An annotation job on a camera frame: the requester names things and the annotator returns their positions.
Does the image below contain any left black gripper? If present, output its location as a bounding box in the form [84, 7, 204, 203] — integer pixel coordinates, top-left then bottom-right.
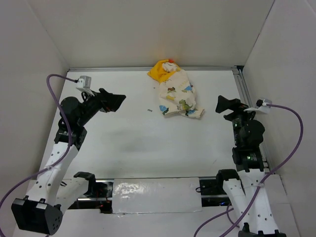
[77, 88, 125, 126]

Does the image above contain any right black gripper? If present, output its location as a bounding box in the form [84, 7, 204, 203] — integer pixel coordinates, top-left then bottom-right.
[216, 94, 262, 146]

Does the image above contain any dinosaur print yellow-lined jacket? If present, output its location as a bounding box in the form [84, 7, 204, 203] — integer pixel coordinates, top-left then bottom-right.
[148, 59, 204, 119]

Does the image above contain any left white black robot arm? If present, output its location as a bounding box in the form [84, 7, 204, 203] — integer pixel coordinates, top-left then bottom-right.
[11, 88, 126, 236]

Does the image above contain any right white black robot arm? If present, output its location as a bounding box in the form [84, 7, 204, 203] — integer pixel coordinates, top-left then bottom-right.
[215, 95, 285, 237]

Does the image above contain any white tape sheet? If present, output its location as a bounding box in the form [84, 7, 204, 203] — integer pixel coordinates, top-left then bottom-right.
[112, 177, 202, 214]

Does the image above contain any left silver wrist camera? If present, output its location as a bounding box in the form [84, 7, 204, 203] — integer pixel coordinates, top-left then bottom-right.
[76, 76, 95, 96]

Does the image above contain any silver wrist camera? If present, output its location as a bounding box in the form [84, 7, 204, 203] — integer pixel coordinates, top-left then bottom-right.
[243, 98, 272, 114]
[76, 76, 95, 96]

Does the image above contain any aluminium frame rail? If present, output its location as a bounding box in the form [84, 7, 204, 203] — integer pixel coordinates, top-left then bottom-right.
[66, 65, 276, 175]

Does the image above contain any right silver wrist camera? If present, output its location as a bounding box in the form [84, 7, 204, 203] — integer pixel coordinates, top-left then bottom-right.
[243, 98, 272, 114]

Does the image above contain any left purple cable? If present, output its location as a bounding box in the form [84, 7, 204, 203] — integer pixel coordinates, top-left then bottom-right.
[0, 74, 80, 210]

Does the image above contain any purple cable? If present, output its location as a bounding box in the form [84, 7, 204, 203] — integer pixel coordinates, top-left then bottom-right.
[194, 103, 304, 237]
[0, 74, 80, 210]

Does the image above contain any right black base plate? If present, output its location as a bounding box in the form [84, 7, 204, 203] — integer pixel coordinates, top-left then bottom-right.
[195, 176, 231, 207]

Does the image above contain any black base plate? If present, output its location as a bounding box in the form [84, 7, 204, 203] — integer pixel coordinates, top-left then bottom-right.
[68, 179, 114, 214]
[195, 176, 231, 207]

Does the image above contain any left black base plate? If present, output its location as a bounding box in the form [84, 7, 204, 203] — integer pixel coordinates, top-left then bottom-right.
[68, 179, 114, 214]

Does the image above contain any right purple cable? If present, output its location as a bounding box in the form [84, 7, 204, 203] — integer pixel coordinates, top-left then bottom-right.
[194, 103, 304, 237]

